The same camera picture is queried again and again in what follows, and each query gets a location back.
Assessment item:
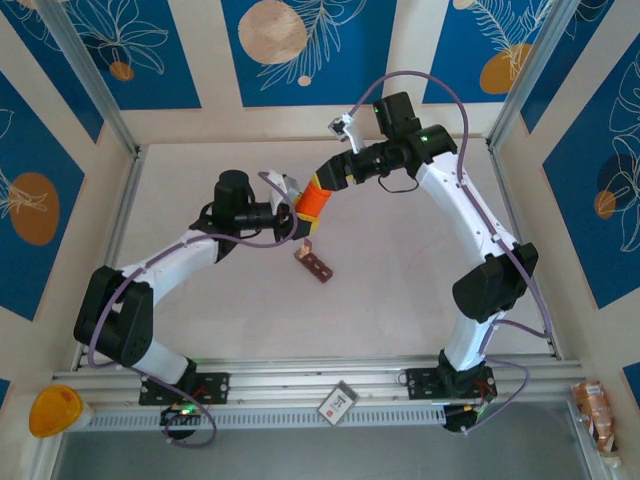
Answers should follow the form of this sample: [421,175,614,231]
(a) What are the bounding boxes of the orange pill bottle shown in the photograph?
[294,182,334,221]

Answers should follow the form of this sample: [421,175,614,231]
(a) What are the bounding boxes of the dark red pill organizer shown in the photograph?
[292,238,335,284]

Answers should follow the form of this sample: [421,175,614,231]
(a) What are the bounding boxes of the aluminium cross rails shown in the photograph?
[52,354,586,407]

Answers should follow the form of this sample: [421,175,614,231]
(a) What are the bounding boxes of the white card with red mark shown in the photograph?
[318,380,360,426]

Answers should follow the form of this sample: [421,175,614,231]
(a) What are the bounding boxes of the left black controller board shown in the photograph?
[159,404,204,426]

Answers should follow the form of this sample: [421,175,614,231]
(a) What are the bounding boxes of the black controller board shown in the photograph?
[443,403,489,434]
[159,404,204,426]

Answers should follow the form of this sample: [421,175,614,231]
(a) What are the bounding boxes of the right black controller board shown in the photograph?
[443,403,489,434]

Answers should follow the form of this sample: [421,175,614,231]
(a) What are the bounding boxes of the orange dome lamp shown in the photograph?
[28,385,95,440]

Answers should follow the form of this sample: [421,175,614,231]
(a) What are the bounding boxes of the brown snack packet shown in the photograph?
[572,380,617,454]

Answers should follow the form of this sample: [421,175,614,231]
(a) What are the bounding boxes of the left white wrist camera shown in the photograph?
[264,169,301,206]

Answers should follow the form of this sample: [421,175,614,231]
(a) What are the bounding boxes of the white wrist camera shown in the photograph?
[264,169,301,206]
[328,114,369,154]

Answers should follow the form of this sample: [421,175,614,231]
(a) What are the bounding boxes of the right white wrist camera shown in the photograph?
[328,114,369,154]

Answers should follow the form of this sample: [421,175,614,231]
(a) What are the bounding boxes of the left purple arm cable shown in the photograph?
[89,171,301,448]

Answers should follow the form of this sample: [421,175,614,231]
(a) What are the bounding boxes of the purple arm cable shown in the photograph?
[349,71,554,436]
[89,171,301,448]

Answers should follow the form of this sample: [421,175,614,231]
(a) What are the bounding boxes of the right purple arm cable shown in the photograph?
[349,71,554,436]

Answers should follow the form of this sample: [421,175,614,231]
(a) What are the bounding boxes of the right aluminium side rail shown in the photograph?
[487,142,564,361]

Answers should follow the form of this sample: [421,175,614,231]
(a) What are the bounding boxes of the aluminium side rail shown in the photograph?
[72,143,150,372]
[487,142,564,361]

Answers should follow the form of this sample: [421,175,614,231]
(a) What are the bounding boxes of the left aluminium side rail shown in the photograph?
[72,143,150,372]

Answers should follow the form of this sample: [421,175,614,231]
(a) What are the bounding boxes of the right aluminium corner post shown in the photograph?
[487,0,572,151]

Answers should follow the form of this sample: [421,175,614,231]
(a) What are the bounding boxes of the aluminium corner post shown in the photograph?
[487,0,572,151]
[37,0,142,157]

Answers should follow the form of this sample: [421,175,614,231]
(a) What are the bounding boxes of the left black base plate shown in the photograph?
[138,372,232,406]

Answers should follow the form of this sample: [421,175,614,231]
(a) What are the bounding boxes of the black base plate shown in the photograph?
[405,367,497,401]
[138,372,232,406]

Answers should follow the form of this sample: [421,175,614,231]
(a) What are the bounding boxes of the left aluminium corner post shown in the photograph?
[37,0,142,157]

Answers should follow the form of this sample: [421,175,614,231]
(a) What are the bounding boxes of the white slotted cable duct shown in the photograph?
[82,404,446,432]

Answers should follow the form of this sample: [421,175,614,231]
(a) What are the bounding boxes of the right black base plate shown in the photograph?
[405,367,497,401]

